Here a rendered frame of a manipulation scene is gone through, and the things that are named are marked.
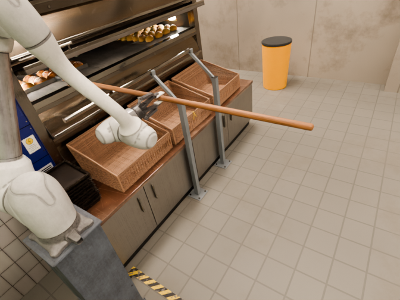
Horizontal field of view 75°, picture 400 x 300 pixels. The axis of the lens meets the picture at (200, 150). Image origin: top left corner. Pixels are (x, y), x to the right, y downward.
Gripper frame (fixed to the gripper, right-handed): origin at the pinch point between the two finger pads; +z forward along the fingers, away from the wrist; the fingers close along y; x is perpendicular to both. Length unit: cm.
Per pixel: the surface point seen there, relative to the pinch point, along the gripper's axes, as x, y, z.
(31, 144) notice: -74, 22, -46
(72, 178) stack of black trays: -43, 39, -45
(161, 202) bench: -22, 93, -3
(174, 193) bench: -22, 97, 12
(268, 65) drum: -40, 81, 263
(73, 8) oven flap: -79, -41, 20
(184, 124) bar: -17, 42, 35
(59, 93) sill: -76, 2, -14
